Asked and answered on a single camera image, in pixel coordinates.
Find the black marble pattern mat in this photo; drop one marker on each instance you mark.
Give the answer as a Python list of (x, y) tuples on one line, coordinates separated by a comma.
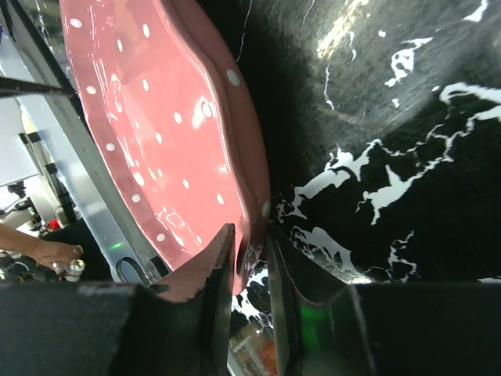
[(381, 122)]

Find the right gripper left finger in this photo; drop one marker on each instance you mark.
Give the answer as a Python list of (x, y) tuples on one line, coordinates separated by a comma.
[(180, 325)]

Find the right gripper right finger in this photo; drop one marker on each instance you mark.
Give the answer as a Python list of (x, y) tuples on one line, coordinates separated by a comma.
[(319, 327)]

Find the pink dotted plate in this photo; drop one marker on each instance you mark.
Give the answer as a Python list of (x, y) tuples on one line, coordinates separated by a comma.
[(174, 121)]

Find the person hand with rings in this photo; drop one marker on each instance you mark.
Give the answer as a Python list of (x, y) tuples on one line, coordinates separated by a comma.
[(63, 259)]

